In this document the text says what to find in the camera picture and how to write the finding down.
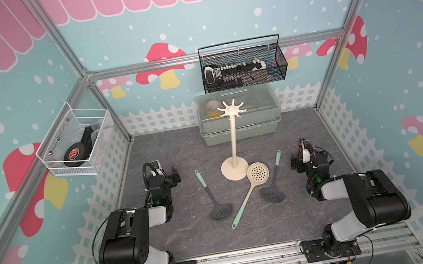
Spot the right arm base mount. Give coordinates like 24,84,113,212
299,237,362,263

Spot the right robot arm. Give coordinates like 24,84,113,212
290,138,412,263

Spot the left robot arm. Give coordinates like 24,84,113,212
91,160,181,264

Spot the green clear-lid storage box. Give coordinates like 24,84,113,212
196,84,282,146

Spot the grey skimmer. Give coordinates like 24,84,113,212
194,170,233,221
260,150,285,203

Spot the clear wall bin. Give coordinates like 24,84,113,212
36,103,114,177

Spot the black wire wall basket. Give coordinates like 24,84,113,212
197,34,288,93

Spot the black tape roll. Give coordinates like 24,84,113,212
63,126,93,168

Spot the cream utensil rack stand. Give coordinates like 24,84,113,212
218,99,249,181

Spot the cream skimmer green handle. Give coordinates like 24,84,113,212
232,162,270,229

